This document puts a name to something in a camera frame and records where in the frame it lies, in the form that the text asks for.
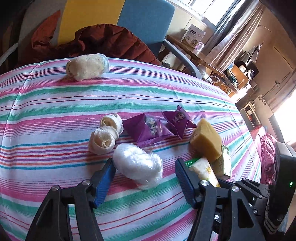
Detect green carton box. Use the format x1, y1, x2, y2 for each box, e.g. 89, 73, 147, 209
211, 144, 232, 180

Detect green tissue pack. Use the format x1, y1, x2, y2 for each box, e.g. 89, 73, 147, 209
185, 157, 220, 187

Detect yellow sponge block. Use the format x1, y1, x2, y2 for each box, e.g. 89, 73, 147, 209
190, 118, 222, 164

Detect white plastic bundle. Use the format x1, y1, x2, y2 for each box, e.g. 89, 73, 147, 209
112, 143, 163, 190

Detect white sock front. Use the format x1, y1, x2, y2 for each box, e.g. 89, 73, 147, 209
88, 126, 119, 155

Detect white sock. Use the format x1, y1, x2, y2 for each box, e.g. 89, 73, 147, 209
100, 113, 123, 135
88, 126, 119, 155

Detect purple snack packet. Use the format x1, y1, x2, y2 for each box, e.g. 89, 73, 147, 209
161, 105, 197, 139
123, 113, 176, 148

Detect cream sock pair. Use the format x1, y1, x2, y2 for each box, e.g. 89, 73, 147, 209
66, 54, 110, 81

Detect striped pink green bedsheet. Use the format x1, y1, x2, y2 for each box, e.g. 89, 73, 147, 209
1, 59, 261, 240

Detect wooden side table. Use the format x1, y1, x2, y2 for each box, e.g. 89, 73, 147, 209
166, 35, 239, 94

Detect brown curtain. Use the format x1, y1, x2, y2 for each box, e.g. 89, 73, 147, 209
203, 1, 265, 72

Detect white appliance box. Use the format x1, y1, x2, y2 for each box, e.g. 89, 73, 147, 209
180, 25, 206, 48

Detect dark red jacket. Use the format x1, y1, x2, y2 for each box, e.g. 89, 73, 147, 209
18, 11, 161, 66

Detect grey yellow blue armchair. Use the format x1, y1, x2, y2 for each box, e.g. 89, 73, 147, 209
18, 0, 203, 79

